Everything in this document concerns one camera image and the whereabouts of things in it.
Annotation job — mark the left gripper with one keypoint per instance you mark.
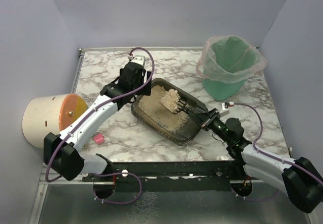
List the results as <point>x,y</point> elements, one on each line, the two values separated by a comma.
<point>148,83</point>

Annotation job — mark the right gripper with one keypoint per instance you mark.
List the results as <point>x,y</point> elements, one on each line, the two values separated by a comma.
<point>208,118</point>

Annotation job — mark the black litter scoop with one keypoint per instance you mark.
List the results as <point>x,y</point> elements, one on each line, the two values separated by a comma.
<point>175,104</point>

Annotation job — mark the dark grey litter box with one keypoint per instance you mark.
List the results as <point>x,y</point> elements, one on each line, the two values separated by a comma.
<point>188,132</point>

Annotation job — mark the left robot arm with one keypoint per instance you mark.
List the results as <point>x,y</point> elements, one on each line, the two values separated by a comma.
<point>61,152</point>

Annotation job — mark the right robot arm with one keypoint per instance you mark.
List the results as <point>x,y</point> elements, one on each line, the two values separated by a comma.
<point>297,178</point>

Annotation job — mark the beige cat litter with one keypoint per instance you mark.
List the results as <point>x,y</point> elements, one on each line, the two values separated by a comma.
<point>152,107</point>

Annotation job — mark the green trash bin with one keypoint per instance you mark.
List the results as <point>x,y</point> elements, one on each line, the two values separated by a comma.
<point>224,82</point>

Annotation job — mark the clear plastic bin liner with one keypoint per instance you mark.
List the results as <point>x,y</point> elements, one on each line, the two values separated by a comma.
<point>227,57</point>

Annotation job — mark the small pink object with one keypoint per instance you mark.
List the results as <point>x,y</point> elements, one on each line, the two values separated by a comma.
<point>98,138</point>

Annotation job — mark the cream cylinder with orange lid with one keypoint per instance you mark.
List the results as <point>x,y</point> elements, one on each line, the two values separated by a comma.
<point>50,114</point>

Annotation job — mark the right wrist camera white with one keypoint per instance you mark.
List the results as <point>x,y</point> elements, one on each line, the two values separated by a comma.
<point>226,108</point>

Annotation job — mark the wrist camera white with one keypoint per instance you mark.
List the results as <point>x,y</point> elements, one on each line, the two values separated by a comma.
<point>138,59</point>
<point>226,108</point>

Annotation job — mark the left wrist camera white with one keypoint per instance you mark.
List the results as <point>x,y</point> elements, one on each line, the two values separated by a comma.
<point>138,59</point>

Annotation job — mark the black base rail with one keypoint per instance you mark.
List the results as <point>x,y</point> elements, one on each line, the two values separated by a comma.
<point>172,176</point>

